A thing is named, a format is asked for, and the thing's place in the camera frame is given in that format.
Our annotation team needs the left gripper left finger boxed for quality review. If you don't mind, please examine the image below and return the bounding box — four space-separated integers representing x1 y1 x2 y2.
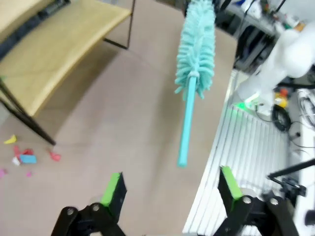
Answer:
50 172 128 236

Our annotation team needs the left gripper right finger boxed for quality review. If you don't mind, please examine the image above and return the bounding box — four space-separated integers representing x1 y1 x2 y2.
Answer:
213 166 304 236

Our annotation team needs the teal microfibre duster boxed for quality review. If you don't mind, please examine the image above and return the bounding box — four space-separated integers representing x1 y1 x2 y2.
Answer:
174 0 218 169

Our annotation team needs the flat red paper scrap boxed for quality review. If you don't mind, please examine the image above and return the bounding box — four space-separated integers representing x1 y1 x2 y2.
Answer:
48 150 62 162

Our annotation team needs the blue paper scrap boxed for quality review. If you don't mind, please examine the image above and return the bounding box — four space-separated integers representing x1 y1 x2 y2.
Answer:
19 154 38 165

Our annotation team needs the large curved red paper scrap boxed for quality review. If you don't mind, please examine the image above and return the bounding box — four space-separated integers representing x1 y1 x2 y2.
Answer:
13 145 34 158

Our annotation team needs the yellow emergency stop button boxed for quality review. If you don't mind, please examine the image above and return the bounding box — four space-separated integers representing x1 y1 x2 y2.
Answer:
273 88 289 109

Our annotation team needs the yellow paper scrap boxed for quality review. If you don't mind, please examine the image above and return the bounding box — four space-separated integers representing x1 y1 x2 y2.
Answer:
3 134 18 145

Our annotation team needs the black equipment box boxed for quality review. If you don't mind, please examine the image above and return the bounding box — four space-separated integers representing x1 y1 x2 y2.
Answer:
237 26 271 72

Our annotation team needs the aluminium rail mounting base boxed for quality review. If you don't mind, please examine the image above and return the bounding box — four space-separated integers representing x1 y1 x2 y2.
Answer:
183 70 300 236

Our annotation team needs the black camera tripod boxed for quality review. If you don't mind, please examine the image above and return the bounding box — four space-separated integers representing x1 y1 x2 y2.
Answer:
267 157 315 197

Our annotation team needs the coiled black cable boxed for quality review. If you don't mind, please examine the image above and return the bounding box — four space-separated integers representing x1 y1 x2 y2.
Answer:
271 105 292 133

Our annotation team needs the white cable bundle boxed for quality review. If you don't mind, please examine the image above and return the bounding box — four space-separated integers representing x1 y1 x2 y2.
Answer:
296 90 315 118

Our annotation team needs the two-tier wooden black-frame shelf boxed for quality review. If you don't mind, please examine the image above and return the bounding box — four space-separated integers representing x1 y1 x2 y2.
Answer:
0 0 136 146

